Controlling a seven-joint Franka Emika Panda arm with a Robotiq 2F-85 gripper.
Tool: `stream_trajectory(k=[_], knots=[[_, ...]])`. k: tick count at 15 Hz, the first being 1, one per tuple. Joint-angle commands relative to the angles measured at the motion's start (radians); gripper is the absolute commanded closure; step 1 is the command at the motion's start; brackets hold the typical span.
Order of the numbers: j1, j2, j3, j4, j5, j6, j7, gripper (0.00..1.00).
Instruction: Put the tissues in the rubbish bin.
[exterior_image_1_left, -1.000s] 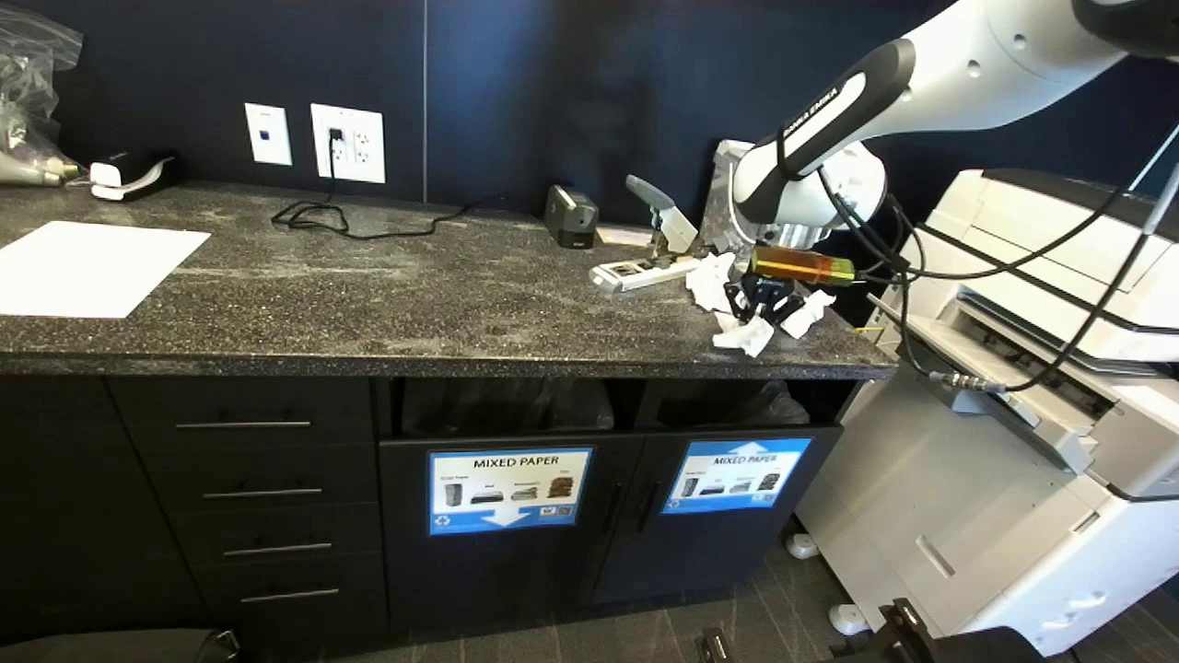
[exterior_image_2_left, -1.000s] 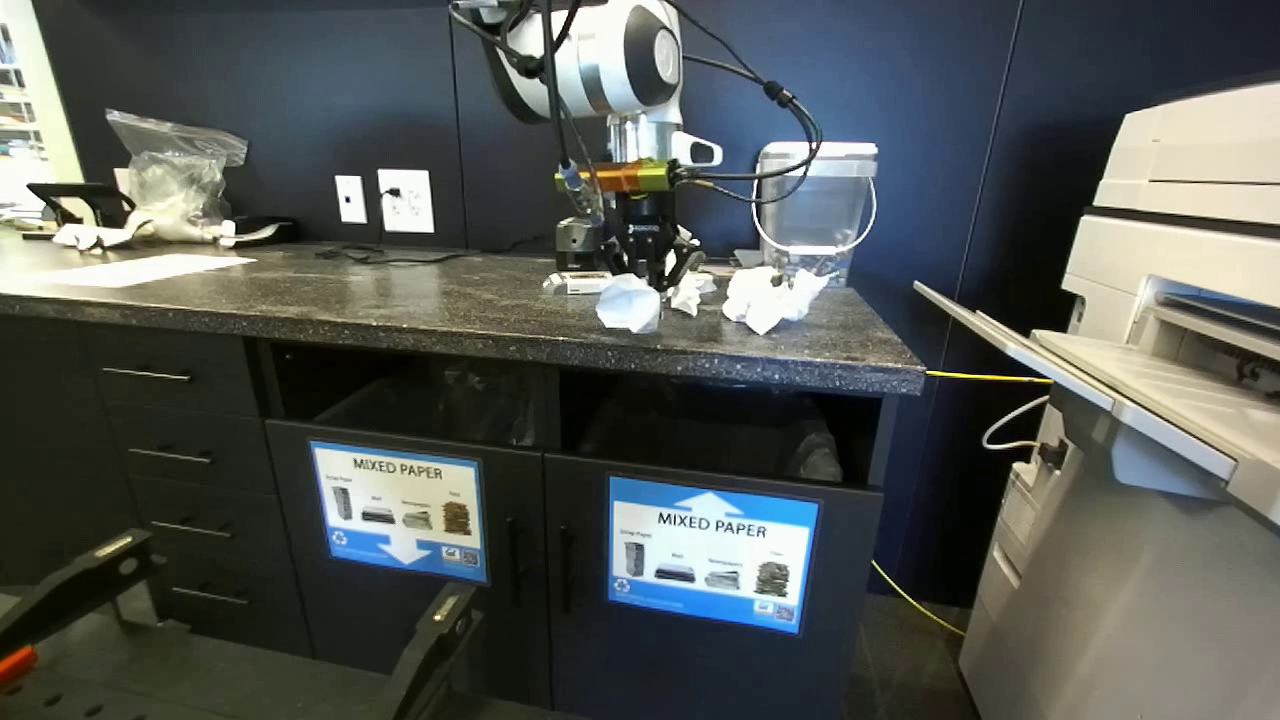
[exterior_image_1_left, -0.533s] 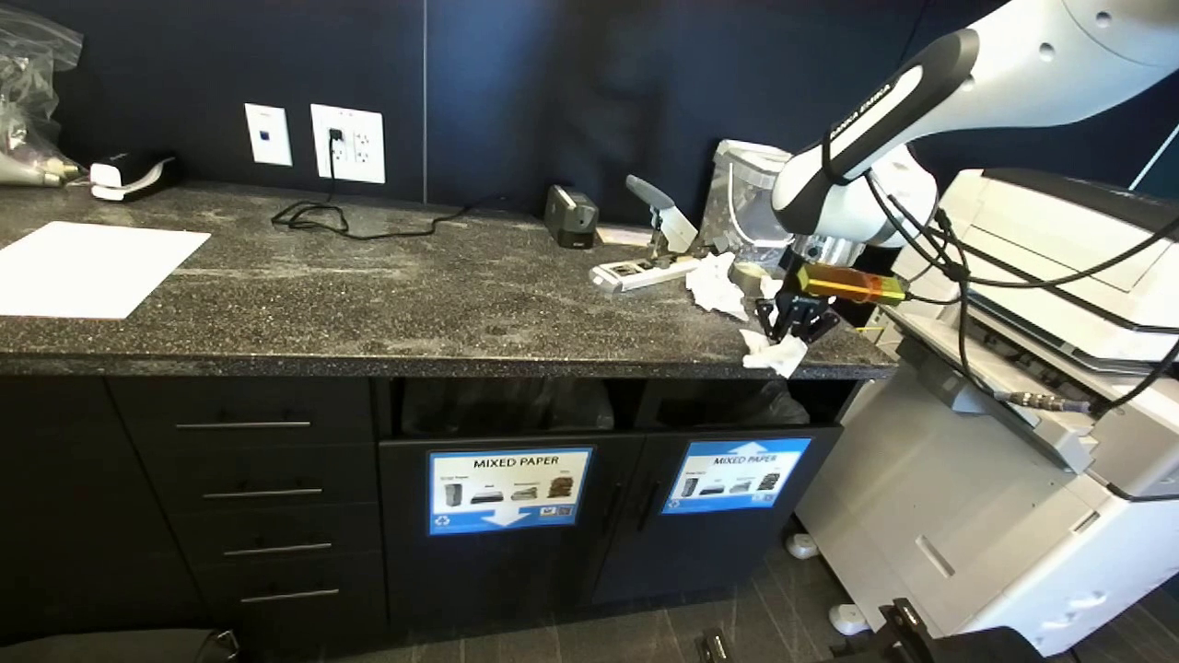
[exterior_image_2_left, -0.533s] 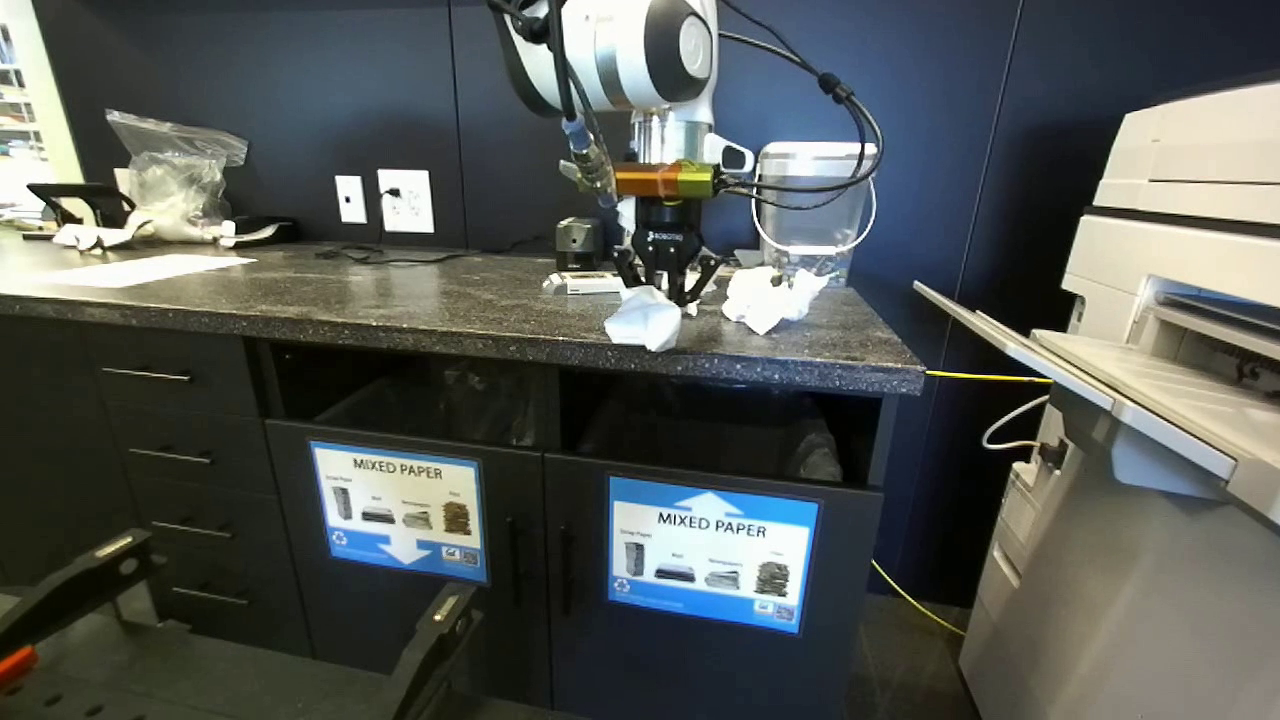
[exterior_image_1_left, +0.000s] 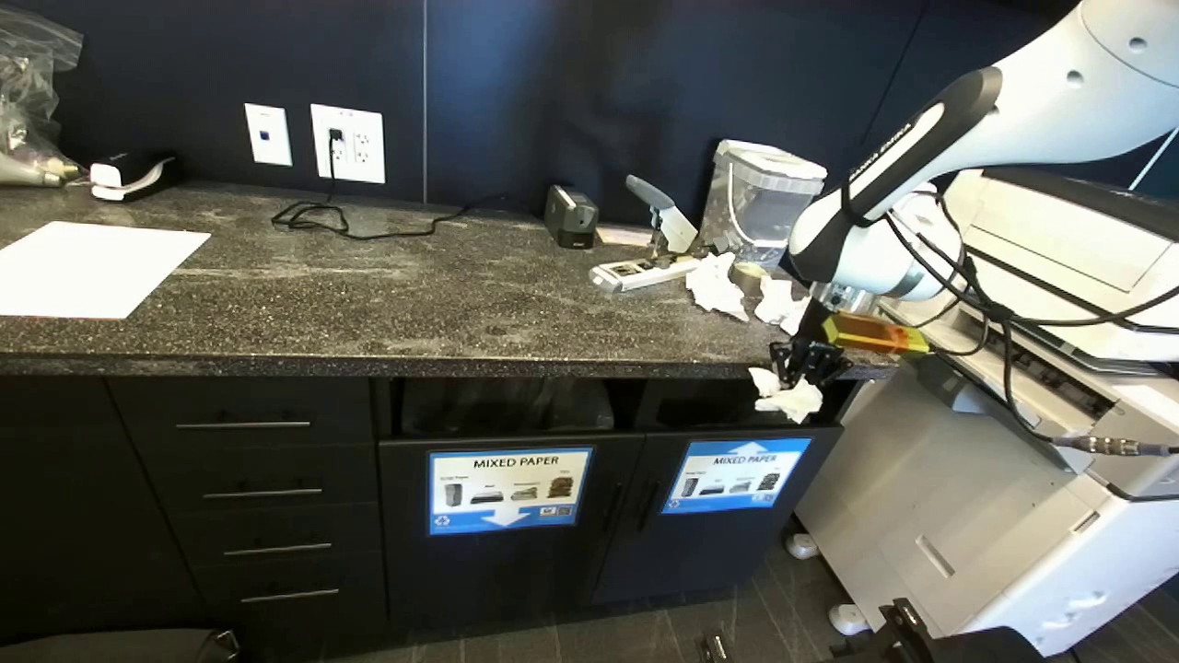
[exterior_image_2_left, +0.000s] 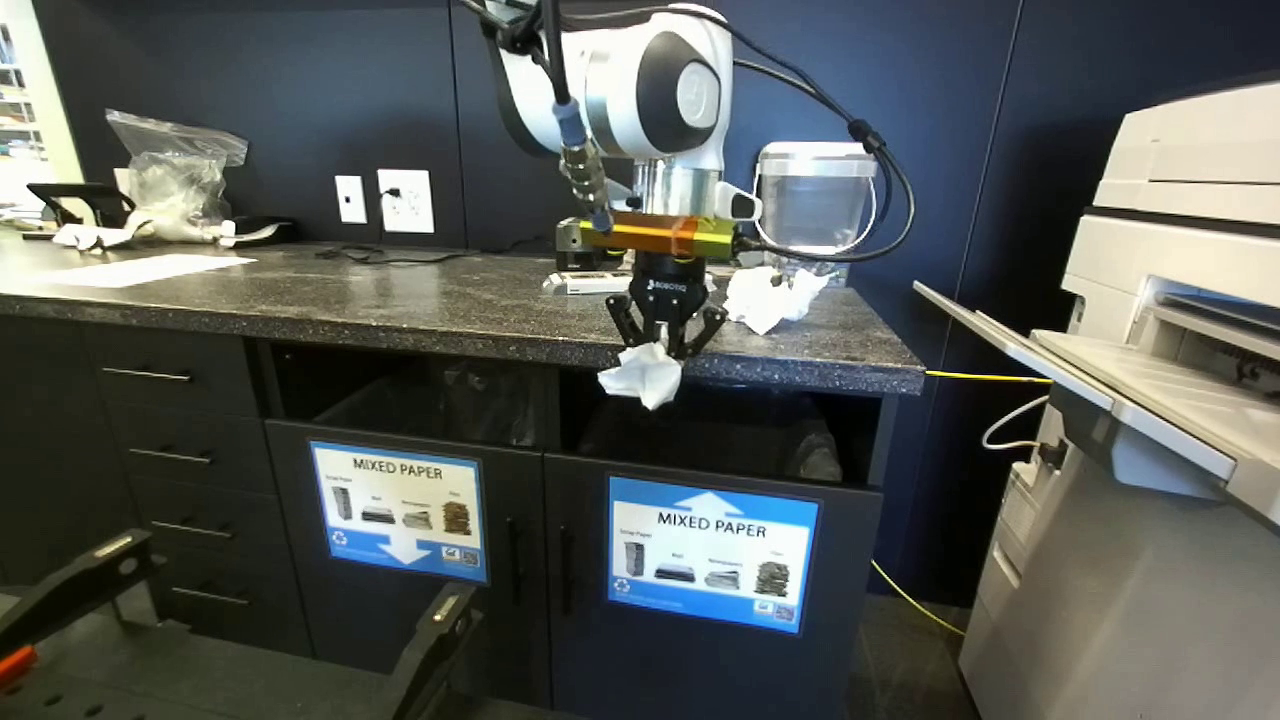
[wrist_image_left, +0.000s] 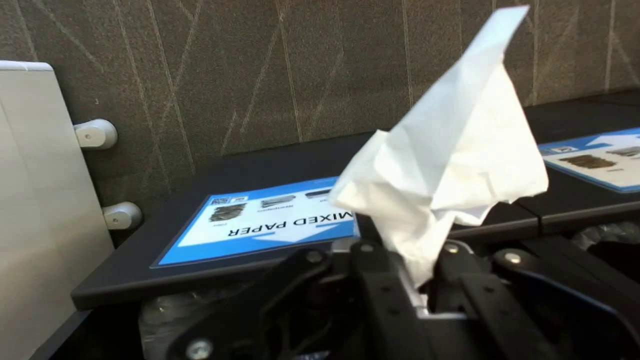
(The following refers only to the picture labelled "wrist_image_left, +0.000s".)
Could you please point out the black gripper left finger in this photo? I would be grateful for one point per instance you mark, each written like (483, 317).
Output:
(301, 306)

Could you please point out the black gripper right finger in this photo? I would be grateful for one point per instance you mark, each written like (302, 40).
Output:
(521, 306)

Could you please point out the white tissue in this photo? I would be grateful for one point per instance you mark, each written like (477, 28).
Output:
(452, 153)

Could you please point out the black rubbish bin liner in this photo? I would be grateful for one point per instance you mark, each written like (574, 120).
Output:
(166, 320)
(607, 237)

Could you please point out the blue label with up arrow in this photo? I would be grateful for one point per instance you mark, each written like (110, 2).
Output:
(267, 221)

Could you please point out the white printer foot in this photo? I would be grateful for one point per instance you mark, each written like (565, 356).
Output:
(123, 216)
(96, 132)

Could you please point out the large white printer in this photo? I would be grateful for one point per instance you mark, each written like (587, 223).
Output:
(41, 201)

